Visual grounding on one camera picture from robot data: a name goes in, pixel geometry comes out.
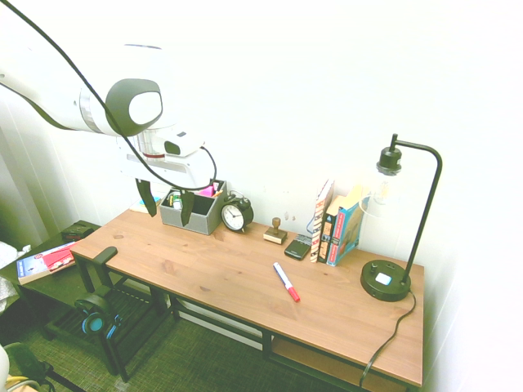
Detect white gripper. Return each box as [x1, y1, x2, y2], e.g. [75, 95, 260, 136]
[115, 136, 218, 227]

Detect white marker with red cap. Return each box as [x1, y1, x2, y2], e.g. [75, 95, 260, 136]
[272, 261, 302, 304]

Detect yellow sticky note pad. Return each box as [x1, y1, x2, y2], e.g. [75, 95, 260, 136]
[129, 195, 165, 215]

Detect grey fabric desk organizer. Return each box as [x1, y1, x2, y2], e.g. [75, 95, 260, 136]
[159, 179, 228, 236]

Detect black twin-bell alarm clock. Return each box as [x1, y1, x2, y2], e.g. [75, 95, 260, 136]
[220, 190, 256, 235]

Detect black headphone hook clamp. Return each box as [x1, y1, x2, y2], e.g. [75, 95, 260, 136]
[83, 246, 119, 296]

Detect small black box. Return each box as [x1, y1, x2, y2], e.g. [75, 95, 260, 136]
[60, 222, 96, 243]

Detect wooden rubber stamp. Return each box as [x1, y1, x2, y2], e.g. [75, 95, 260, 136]
[261, 216, 288, 246]

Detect black slatted floor rack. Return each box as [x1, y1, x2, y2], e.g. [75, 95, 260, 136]
[43, 280, 181, 383]

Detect red white blue book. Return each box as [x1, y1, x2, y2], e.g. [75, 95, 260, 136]
[16, 241, 79, 286]

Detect black calculator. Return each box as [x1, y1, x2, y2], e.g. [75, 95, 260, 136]
[284, 234, 314, 261]

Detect black blue headphones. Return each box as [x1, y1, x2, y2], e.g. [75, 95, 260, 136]
[74, 283, 124, 341]

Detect dark side table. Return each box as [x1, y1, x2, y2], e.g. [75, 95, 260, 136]
[0, 220, 104, 323]

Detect white red patterned book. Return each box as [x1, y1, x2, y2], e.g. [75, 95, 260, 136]
[310, 178, 337, 264]

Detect black orange spine book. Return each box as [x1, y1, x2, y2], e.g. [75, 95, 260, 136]
[317, 194, 349, 265]

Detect white crumpled cloth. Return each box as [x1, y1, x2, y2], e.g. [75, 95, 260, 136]
[0, 239, 33, 271]

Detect wooden desk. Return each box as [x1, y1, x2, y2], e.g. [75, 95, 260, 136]
[72, 252, 413, 392]

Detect thick blue cover book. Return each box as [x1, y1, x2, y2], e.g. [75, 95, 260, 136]
[326, 184, 371, 268]

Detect wooden lower desk shelf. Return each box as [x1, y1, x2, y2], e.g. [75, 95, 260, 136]
[270, 336, 410, 392]

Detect black desk lamp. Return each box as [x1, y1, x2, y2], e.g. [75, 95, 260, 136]
[359, 132, 444, 304]

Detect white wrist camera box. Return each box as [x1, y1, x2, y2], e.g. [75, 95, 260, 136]
[163, 130, 206, 158]

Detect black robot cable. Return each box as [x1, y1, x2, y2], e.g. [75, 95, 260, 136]
[5, 0, 218, 192]

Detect black lamp power cord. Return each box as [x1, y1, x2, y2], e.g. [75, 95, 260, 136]
[358, 287, 418, 390]

